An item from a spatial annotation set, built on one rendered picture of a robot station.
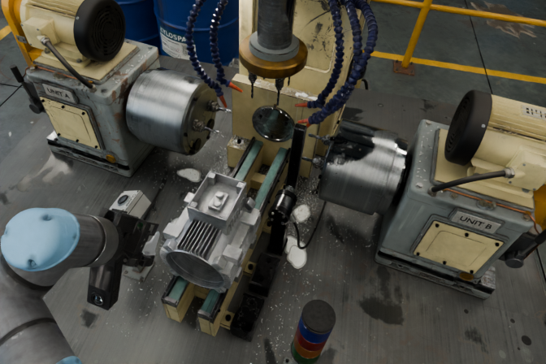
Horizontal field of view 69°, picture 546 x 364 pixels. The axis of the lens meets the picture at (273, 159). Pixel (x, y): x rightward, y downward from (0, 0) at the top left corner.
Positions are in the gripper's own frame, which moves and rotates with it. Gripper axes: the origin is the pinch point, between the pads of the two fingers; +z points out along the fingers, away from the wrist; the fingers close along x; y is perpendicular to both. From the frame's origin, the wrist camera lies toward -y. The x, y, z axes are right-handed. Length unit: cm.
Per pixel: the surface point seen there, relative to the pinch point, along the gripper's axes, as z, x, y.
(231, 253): 13.5, -13.5, 5.4
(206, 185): 16.0, -0.9, 18.3
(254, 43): 10, -1, 56
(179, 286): 24.0, -1.3, -7.8
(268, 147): 55, -4, 41
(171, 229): 13.6, 2.5, 5.4
